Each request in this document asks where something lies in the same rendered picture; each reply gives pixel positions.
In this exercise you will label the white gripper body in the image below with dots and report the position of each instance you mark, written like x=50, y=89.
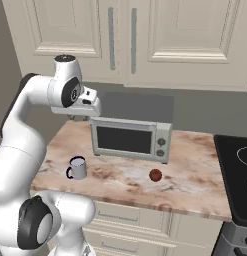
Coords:
x=75, y=109

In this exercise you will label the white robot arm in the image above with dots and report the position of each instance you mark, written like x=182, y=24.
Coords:
x=18, y=140

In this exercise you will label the microwave door with dark window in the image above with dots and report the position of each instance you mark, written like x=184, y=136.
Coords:
x=124, y=140

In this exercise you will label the grey microwave oven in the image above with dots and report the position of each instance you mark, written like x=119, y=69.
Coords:
x=163, y=143

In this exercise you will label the red apple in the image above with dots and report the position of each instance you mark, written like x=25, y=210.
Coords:
x=155, y=175

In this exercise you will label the cream drawer front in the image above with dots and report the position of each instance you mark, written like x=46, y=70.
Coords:
x=145, y=216
x=128, y=241

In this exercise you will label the cream base cupboard door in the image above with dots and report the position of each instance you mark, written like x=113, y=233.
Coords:
x=195, y=235

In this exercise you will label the black hob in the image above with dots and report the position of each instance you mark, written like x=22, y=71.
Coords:
x=235, y=180

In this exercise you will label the dark grey oven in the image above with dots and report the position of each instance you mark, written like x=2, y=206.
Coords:
x=233, y=240

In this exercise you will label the cream wall cupboard door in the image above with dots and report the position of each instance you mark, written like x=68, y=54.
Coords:
x=61, y=30
x=195, y=36

